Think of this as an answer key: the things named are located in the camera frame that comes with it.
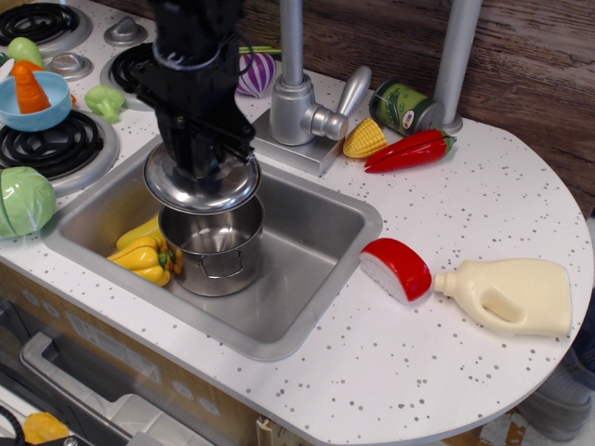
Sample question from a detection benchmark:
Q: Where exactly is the green toy broccoli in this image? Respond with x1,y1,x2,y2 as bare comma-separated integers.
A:
85,85,126,124

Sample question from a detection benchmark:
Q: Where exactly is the orange toy carrot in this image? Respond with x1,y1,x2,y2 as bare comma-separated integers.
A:
11,60,51,114

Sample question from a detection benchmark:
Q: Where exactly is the yellow toy bell pepper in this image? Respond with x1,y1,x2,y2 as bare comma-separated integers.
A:
108,235,184,287

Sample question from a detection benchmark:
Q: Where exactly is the silver oven door handle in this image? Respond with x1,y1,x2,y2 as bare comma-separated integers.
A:
20,333,209,445

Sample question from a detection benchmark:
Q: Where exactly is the green toy pear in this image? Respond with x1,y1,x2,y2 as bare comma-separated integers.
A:
7,37,45,69

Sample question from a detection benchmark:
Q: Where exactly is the stainless steel pot lid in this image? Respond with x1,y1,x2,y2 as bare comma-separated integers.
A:
143,144,261,215

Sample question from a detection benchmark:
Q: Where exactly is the silver toy faucet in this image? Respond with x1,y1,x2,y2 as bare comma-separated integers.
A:
253,1,372,177

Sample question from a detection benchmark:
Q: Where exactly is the stainless steel sink basin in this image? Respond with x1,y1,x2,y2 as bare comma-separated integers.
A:
43,138,382,361

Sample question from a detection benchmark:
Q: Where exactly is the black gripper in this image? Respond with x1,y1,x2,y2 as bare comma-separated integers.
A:
131,46,255,179

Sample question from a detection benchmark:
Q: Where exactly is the silver stove knob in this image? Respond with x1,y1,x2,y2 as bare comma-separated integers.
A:
46,52,94,82
103,16,148,47

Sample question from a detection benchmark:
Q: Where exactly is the grey right support pole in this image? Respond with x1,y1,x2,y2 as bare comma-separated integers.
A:
433,0,483,134

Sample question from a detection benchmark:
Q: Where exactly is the green pea can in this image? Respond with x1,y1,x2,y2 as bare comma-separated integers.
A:
369,79,444,136

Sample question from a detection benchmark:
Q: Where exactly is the silver stove knob rear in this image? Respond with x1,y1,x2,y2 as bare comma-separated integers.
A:
103,16,148,47

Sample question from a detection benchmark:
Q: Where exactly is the silver stove knob front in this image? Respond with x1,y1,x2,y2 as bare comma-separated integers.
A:
46,52,94,82

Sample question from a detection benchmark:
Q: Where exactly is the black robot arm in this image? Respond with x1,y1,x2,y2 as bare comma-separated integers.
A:
131,1,255,178

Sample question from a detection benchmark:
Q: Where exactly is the yellow toy corn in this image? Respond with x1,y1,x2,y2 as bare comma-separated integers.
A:
343,118,388,159

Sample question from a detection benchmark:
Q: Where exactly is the blue plastic bowl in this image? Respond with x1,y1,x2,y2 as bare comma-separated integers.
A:
1,72,73,132

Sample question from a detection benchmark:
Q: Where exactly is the black rear left burner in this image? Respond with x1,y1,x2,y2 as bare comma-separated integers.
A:
1,2,92,59

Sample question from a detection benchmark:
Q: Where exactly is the cream toy detergent bottle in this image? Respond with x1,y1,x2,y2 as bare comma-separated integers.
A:
433,258,572,336

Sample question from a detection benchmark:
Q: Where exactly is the red toy cheese wedge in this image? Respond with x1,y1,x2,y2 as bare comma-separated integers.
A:
359,238,432,305

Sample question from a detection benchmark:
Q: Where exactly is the black front stove burner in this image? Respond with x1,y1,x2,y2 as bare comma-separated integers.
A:
1,111,120,197

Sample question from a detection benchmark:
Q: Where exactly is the black rear right burner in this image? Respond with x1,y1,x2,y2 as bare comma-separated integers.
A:
99,43,153,112

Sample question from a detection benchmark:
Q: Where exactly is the red toy chili pepper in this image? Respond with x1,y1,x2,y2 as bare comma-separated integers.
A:
364,129,456,173

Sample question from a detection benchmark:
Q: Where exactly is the purple striped toy onion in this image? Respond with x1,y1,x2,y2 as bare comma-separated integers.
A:
236,46,282,98

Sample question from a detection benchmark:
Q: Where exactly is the yellow toy banana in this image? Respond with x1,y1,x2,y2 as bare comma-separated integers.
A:
116,216,163,250

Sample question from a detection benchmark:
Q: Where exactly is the green toy cabbage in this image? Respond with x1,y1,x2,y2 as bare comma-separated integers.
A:
1,166,56,240

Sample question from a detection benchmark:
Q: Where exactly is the yellow object on floor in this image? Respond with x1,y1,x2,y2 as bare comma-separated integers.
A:
23,413,70,445

